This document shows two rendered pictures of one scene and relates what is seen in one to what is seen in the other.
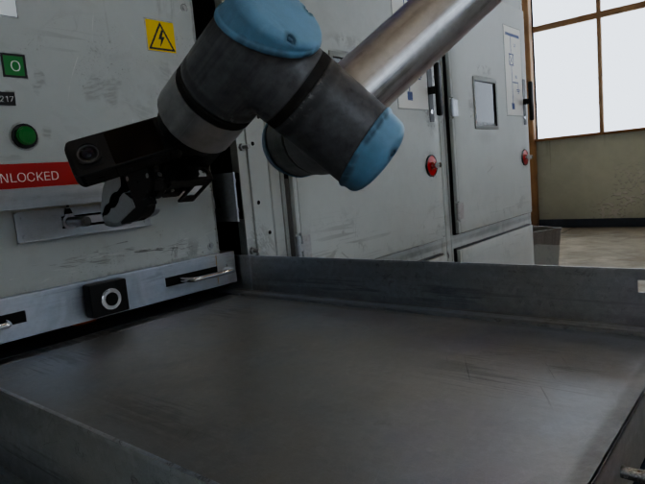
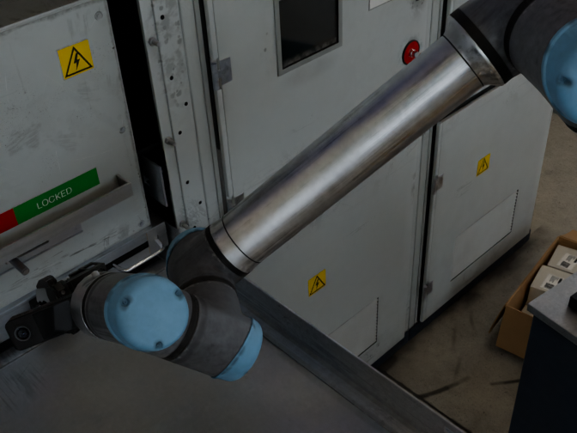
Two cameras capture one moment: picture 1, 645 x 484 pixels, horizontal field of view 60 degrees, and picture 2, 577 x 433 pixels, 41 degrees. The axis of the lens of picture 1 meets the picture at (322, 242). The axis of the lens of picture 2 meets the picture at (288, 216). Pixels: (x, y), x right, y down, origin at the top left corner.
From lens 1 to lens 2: 0.83 m
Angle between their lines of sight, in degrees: 32
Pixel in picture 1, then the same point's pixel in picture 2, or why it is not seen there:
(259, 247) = (189, 219)
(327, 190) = (265, 143)
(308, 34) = (175, 328)
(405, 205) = not seen: hidden behind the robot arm
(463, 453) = not seen: outside the picture
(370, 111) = (227, 355)
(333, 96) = (197, 355)
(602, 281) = (424, 413)
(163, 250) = (96, 244)
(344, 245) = not seen: hidden behind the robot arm
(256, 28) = (132, 345)
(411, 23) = (297, 198)
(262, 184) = (191, 165)
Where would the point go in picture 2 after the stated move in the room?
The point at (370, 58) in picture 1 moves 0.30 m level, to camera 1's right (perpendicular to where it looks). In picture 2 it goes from (256, 228) to (480, 235)
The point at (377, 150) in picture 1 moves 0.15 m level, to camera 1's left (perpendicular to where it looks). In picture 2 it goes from (233, 375) to (121, 369)
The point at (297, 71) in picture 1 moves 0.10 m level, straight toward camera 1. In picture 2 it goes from (167, 347) to (148, 414)
